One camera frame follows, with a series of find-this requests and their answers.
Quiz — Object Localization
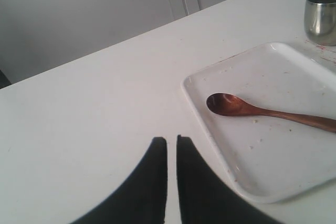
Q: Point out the white rectangular plastic tray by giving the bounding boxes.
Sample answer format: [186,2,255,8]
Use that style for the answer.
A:
[182,42,335,203]

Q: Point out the brown wooden spoon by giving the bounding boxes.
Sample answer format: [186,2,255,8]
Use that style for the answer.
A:
[206,93,335,133]

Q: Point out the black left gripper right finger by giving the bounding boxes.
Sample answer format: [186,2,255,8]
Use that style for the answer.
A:
[176,135,279,223]

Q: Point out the white cabinet doors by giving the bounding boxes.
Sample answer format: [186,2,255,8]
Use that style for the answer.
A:
[1,0,225,83]

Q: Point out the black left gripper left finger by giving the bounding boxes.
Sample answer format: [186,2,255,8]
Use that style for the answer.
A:
[74,137,167,223]

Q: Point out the steel cup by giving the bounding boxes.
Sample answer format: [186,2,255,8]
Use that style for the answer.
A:
[304,0,335,46]

